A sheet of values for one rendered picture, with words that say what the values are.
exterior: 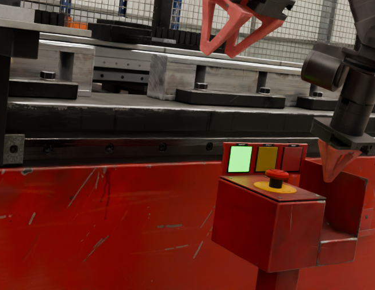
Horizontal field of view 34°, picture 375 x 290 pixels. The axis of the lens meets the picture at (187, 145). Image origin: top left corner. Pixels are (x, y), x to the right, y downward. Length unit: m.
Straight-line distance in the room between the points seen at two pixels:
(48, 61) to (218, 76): 0.43
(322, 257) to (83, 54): 0.58
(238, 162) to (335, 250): 0.22
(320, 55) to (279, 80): 0.52
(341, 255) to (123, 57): 0.76
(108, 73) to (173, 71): 0.26
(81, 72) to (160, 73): 0.20
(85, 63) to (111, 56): 0.33
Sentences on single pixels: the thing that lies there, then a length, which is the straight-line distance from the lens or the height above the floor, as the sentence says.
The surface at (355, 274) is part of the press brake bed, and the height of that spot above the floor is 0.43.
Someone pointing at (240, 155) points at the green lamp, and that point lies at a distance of 1.09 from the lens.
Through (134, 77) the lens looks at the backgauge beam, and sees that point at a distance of 1.58.
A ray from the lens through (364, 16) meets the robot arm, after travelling 1.04.
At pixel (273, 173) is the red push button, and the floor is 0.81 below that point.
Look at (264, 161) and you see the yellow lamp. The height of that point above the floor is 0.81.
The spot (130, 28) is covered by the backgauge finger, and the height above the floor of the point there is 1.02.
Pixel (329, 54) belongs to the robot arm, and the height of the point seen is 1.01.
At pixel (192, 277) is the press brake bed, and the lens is 1.33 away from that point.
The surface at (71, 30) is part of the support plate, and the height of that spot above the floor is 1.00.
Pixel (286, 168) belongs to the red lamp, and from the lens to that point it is 1.16.
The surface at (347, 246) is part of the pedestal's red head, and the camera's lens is 1.10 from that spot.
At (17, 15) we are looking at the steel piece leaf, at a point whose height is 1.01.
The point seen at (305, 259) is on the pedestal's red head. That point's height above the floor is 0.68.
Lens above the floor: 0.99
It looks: 9 degrees down
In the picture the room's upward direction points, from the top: 7 degrees clockwise
